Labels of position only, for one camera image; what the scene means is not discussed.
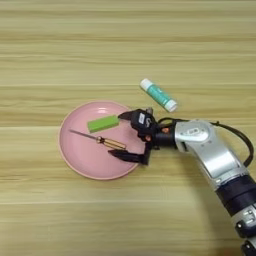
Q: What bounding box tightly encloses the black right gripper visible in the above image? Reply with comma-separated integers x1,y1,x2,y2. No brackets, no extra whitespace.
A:
107,107,178,166

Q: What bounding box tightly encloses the amber handle screwdriver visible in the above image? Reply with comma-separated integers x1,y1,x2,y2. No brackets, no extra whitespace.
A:
68,129,128,151

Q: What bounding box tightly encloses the green eraser block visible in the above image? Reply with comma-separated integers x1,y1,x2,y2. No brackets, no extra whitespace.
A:
87,114,120,134

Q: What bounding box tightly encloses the teal white glue stick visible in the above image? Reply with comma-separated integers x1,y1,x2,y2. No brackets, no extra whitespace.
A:
139,78,179,113

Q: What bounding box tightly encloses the black box white label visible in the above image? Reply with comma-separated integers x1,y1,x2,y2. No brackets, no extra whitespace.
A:
130,109,158,134

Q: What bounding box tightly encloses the pink round plate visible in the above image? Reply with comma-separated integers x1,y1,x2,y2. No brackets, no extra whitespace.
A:
58,100,148,181

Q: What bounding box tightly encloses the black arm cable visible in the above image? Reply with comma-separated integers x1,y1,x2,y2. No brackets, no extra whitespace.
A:
209,120,255,168

